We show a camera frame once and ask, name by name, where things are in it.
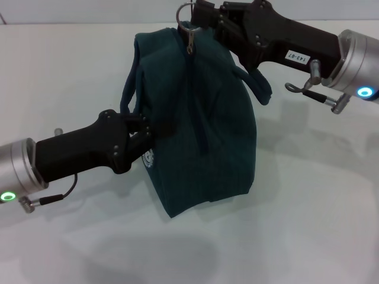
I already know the dark teal insulated lunch bag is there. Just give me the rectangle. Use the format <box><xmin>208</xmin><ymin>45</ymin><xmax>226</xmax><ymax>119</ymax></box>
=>
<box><xmin>120</xmin><ymin>0</ymin><xmax>272</xmax><ymax>220</ymax></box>

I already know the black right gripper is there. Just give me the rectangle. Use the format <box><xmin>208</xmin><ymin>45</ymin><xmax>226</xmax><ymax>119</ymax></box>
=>
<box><xmin>191</xmin><ymin>0</ymin><xmax>341</xmax><ymax>78</ymax></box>

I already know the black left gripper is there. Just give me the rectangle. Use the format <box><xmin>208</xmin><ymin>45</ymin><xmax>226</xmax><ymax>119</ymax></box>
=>
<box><xmin>34</xmin><ymin>109</ymin><xmax>176</xmax><ymax>184</ymax></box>

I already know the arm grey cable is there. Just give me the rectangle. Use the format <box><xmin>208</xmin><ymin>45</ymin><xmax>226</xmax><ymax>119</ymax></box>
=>
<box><xmin>18</xmin><ymin>127</ymin><xmax>79</xmax><ymax>214</ymax></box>
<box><xmin>284</xmin><ymin>59</ymin><xmax>354</xmax><ymax>115</ymax></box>

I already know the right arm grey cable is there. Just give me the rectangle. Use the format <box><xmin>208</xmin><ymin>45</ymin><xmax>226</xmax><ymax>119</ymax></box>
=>
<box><xmin>284</xmin><ymin>59</ymin><xmax>354</xmax><ymax>115</ymax></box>

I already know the left arm grey cable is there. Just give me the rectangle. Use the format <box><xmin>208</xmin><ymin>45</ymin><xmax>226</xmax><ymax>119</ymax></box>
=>
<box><xmin>18</xmin><ymin>127</ymin><xmax>79</xmax><ymax>214</ymax></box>

